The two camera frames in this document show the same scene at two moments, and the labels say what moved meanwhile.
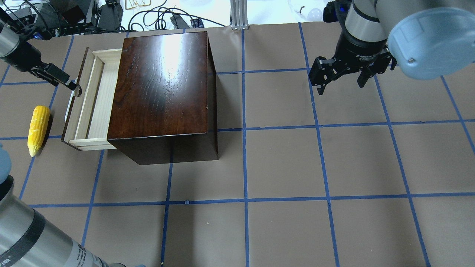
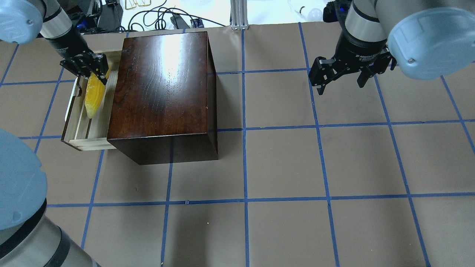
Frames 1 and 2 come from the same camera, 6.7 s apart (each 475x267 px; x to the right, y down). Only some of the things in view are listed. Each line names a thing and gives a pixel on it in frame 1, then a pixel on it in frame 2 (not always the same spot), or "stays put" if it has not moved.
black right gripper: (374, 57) stays put
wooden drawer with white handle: (89, 105) stays put
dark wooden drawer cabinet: (164, 107) stays put
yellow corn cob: (38, 128) → (94, 94)
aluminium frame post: (239, 17) stays put
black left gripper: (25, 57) → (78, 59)
